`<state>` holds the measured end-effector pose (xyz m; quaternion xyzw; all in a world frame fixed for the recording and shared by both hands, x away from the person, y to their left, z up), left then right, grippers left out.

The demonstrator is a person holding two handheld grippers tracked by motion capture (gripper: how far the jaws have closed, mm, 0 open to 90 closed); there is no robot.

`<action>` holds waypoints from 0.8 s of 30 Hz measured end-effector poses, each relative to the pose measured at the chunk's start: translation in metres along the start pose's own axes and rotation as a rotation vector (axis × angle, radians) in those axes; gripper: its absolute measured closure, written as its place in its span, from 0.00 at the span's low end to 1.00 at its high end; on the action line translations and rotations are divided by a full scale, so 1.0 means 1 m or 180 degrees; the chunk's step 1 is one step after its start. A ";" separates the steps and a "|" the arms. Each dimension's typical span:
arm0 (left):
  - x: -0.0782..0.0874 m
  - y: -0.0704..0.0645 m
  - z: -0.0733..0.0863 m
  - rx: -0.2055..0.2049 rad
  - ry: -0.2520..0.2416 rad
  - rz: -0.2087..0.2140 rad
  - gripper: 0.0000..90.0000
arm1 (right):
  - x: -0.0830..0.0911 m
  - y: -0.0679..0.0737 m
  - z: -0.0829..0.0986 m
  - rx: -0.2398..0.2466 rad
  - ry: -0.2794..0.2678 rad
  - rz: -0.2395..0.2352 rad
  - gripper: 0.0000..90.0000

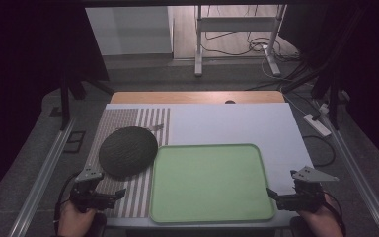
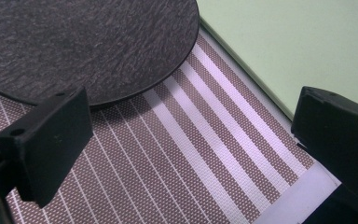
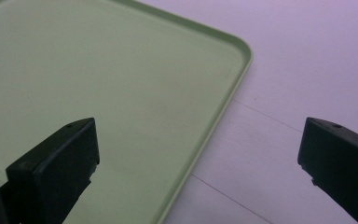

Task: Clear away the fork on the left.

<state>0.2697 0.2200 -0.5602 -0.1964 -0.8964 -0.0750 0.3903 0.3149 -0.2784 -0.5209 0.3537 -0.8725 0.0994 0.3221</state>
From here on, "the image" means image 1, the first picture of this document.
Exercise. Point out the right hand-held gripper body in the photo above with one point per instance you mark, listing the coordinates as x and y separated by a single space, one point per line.
304 197

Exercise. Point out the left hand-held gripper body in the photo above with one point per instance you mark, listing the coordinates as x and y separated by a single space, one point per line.
87 194

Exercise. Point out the dark grey round plate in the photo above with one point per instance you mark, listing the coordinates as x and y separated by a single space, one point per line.
128 150

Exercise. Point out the green plastic tray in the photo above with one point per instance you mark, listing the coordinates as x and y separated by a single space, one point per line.
210 184

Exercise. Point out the person's left hand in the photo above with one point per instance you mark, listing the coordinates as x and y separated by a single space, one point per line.
75 222

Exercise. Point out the person's right hand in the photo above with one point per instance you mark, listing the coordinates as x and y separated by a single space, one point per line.
324 222

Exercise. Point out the grey striped placemat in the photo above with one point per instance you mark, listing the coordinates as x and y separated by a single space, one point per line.
135 197

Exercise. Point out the white power strip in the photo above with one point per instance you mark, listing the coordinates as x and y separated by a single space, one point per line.
316 125

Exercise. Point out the white table board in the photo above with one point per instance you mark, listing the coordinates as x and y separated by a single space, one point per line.
230 123

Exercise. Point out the black stand leg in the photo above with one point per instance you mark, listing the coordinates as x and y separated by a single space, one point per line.
65 98
334 102

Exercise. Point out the wooden table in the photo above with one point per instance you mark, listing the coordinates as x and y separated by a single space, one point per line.
184 97

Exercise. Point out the dark curtain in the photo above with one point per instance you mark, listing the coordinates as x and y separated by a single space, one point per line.
358 65
29 65

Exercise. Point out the white metal stand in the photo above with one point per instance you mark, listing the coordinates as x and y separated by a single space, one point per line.
237 23

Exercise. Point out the grey floor rail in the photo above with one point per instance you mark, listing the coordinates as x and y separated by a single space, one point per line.
42 177
358 177

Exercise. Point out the black floor frame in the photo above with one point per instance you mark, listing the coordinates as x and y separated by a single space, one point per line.
75 141

